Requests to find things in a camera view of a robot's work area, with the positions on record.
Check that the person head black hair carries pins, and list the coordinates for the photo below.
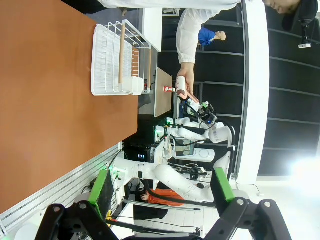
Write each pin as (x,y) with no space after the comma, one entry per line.
(295,10)

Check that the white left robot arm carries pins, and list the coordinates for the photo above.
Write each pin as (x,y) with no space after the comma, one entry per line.
(170,175)

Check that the black pole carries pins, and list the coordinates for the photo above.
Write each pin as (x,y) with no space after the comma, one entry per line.
(155,225)

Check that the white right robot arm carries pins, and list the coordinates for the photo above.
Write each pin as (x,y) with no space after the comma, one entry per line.
(217,135)

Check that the black camera on mount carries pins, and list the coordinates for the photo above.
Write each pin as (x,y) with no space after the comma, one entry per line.
(305,32)

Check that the cream lint roller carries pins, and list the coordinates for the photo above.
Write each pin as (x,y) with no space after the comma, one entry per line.
(180,85)

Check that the small monitor screen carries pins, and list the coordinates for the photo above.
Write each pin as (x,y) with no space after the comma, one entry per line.
(184,148)

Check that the light wooden side table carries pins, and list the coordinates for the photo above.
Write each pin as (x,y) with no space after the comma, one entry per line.
(162,92)

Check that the white utensil cup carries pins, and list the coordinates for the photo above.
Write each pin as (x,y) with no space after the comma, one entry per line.
(133,85)

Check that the black computer tower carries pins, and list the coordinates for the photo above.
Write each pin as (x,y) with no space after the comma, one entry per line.
(137,155)

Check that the white sleeved person forearm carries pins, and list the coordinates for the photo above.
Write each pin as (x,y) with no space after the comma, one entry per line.
(187,37)

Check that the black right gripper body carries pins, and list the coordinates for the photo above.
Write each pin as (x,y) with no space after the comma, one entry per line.
(208,116)

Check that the person hand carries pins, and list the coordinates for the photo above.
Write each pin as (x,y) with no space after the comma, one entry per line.
(189,75)

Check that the person torso white coat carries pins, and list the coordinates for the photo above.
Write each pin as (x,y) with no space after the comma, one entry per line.
(162,3)

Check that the white cabinet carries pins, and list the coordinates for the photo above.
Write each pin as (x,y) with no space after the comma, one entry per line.
(152,27)

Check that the black wheeled device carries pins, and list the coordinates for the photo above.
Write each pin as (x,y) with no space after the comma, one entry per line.
(193,172)

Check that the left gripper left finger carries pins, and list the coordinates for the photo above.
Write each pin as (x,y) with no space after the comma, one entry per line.
(100,192)

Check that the green lit control box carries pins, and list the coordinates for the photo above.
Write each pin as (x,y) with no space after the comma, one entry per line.
(160,132)

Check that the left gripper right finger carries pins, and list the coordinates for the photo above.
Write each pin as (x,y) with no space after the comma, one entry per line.
(223,187)

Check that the aluminium profile table frame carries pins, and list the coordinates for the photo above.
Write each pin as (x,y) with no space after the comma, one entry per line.
(62,182)

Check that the person in orange top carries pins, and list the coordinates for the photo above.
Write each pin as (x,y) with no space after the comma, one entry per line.
(165,196)

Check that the red white small carton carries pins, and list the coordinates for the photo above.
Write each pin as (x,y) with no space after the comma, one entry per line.
(167,88)

